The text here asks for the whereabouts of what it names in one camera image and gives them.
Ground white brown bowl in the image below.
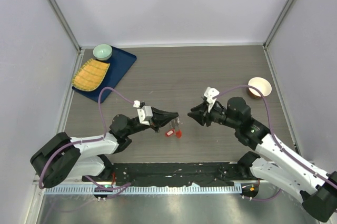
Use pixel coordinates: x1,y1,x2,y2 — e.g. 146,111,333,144
247,77,272,99

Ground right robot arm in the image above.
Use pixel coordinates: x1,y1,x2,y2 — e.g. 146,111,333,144
188,97,336,222

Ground red capped key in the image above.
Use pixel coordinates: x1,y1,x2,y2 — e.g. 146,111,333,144
165,129,175,137

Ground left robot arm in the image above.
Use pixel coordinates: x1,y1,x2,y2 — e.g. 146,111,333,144
30,105,179,189

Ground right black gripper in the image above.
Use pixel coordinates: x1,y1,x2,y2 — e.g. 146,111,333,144
188,100,240,129

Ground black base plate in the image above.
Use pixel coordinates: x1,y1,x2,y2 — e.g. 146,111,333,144
90,162,257,187

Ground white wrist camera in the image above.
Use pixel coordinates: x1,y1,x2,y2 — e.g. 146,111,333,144
204,87,220,113
133,100,153,125

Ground right aluminium frame post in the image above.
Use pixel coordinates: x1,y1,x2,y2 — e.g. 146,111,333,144
263,0,296,49

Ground slotted cable duct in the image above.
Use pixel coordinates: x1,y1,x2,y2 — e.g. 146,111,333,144
44,183,242,195

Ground green ceramic bowl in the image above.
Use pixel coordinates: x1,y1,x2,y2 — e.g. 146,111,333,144
93,44,113,61

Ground blue tray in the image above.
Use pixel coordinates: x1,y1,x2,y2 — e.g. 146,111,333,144
72,46,137,103

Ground left aluminium frame post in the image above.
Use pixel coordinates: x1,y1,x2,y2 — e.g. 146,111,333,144
47,0,82,53

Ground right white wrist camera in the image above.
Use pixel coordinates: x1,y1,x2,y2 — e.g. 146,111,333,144
204,87,220,113

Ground yellow woven mat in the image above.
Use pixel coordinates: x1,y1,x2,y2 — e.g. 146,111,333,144
72,58,110,92

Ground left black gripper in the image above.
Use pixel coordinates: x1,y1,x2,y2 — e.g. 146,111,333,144
125,107,178,136

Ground aluminium frame post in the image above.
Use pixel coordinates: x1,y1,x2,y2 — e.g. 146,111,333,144
47,0,82,53
263,0,296,49

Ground grey keyring holder red handle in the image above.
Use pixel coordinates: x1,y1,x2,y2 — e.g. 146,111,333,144
170,117,182,138

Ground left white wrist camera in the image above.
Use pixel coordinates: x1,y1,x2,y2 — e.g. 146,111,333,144
133,100,153,125

